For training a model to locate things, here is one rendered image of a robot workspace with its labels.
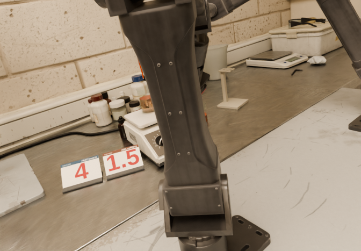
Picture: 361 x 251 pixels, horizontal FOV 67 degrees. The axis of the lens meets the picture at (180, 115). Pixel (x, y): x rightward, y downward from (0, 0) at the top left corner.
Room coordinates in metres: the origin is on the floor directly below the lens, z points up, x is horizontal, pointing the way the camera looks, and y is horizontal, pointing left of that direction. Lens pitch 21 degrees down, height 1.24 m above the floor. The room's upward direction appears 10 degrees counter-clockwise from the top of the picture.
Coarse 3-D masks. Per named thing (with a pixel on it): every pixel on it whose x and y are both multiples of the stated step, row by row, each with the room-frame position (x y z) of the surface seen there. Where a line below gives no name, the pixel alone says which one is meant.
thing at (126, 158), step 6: (126, 150) 0.61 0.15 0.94; (132, 150) 0.61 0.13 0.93; (138, 150) 0.61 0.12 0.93; (108, 156) 0.60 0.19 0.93; (114, 156) 0.60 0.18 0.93; (120, 156) 0.60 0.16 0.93; (126, 156) 0.60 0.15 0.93; (132, 156) 0.60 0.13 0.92; (138, 156) 0.60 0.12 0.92; (108, 162) 0.59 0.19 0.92; (114, 162) 0.59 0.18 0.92; (120, 162) 0.59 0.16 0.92; (126, 162) 0.59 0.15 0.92; (132, 162) 0.59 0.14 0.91; (138, 162) 0.59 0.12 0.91; (108, 168) 0.58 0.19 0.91; (114, 168) 0.58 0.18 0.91; (120, 168) 0.58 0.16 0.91
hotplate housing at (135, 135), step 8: (128, 128) 0.69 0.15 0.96; (136, 128) 0.66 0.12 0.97; (144, 128) 0.65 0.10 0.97; (152, 128) 0.64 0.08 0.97; (128, 136) 0.71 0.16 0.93; (136, 136) 0.65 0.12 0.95; (144, 136) 0.61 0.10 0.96; (136, 144) 0.66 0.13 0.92; (144, 144) 0.61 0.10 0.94; (144, 152) 0.62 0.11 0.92; (152, 152) 0.58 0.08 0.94; (152, 160) 0.59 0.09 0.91; (160, 160) 0.56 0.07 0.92
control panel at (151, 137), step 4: (152, 132) 0.63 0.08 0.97; (156, 132) 0.63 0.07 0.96; (148, 136) 0.62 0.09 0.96; (152, 136) 0.62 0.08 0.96; (156, 136) 0.62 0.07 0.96; (148, 140) 0.60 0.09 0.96; (152, 140) 0.60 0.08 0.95; (152, 144) 0.59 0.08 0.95; (156, 144) 0.59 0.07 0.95; (156, 148) 0.58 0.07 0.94; (160, 148) 0.58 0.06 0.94; (156, 152) 0.57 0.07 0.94; (160, 152) 0.57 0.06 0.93
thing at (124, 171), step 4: (140, 156) 0.60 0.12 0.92; (104, 160) 0.59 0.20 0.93; (104, 164) 0.58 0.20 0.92; (136, 164) 0.58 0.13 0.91; (140, 164) 0.58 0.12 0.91; (124, 168) 0.58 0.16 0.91; (128, 168) 0.58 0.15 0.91; (132, 168) 0.57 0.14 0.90; (136, 168) 0.57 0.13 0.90; (140, 168) 0.57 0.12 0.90; (144, 168) 0.57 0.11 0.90; (112, 172) 0.57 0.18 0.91; (116, 172) 0.57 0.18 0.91; (120, 172) 0.57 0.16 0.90; (124, 172) 0.56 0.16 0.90; (128, 172) 0.56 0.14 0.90; (132, 172) 0.56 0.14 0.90; (108, 176) 0.56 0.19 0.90; (112, 176) 0.55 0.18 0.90; (116, 176) 0.55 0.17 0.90
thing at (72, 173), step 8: (96, 160) 0.59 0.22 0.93; (64, 168) 0.58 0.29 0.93; (72, 168) 0.58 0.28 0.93; (80, 168) 0.58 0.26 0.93; (88, 168) 0.58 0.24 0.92; (96, 168) 0.58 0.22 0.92; (64, 176) 0.56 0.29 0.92; (72, 176) 0.56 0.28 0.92; (80, 176) 0.56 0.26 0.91; (88, 176) 0.56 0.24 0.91; (64, 184) 0.55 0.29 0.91
